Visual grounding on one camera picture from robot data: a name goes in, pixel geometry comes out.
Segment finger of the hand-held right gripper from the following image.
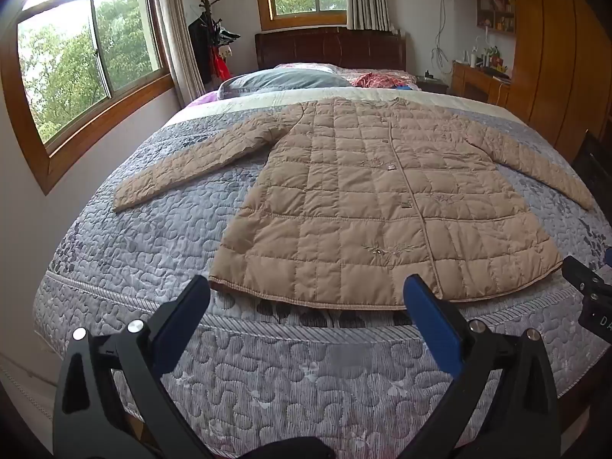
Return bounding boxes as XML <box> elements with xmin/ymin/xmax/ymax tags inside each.
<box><xmin>561</xmin><ymin>247</ymin><xmax>612</xmax><ymax>298</ymax></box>

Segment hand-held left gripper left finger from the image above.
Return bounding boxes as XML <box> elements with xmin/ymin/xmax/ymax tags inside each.
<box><xmin>52</xmin><ymin>275</ymin><xmax>210</xmax><ymax>459</ymax></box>

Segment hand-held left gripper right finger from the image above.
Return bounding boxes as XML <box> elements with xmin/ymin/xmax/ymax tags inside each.
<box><xmin>397</xmin><ymin>274</ymin><xmax>561</xmax><ymax>459</ymax></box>

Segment beige quilted jacket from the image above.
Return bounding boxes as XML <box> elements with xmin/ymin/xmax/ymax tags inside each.
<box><xmin>113</xmin><ymin>97</ymin><xmax>596</xmax><ymax>311</ymax></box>

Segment coat rack with clothes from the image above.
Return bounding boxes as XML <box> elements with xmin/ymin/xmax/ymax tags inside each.
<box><xmin>188</xmin><ymin>0</ymin><xmax>241</xmax><ymax>93</ymax></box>

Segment grey patterned quilted bedspread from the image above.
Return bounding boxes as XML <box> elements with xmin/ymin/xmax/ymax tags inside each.
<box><xmin>33</xmin><ymin>87</ymin><xmax>612</xmax><ymax>459</ymax></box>

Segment wooden desk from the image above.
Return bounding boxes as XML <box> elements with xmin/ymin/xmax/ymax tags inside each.
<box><xmin>452</xmin><ymin>60</ymin><xmax>512</xmax><ymax>107</ymax></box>

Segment wooden wardrobe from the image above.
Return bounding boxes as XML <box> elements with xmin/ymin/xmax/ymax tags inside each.
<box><xmin>452</xmin><ymin>0</ymin><xmax>612</xmax><ymax>163</ymax></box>

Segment purple bed sheet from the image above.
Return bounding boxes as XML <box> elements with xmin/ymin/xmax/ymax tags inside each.
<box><xmin>184</xmin><ymin>91</ymin><xmax>225</xmax><ymax>111</ymax></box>

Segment dark nightstand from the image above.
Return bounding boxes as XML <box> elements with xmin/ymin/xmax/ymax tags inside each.
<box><xmin>415</xmin><ymin>74</ymin><xmax>450</xmax><ymax>95</ymax></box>

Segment red patterned pillow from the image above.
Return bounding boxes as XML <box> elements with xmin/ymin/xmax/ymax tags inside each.
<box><xmin>353</xmin><ymin>71</ymin><xmax>418</xmax><ymax>91</ymax></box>

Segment grey pillow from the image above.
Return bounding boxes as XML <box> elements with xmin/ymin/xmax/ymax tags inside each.
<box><xmin>218</xmin><ymin>68</ymin><xmax>353</xmax><ymax>99</ymax></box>

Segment pink floral pillow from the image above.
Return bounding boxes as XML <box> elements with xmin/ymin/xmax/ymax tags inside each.
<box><xmin>275</xmin><ymin>62</ymin><xmax>338</xmax><ymax>73</ymax></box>

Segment large wooden framed window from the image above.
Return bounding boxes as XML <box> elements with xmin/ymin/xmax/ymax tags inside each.
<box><xmin>0</xmin><ymin>0</ymin><xmax>175</xmax><ymax>196</ymax></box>

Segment dark wooden headboard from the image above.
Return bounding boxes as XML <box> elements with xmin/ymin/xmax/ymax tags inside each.
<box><xmin>254</xmin><ymin>26</ymin><xmax>407</xmax><ymax>72</ymax></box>

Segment wall shelf with trinkets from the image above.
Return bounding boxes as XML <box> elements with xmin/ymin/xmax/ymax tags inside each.
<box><xmin>475</xmin><ymin>0</ymin><xmax>517</xmax><ymax>35</ymax></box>

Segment hanging wall cables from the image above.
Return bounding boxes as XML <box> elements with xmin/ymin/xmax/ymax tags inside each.
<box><xmin>430</xmin><ymin>0</ymin><xmax>456</xmax><ymax>75</ymax></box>

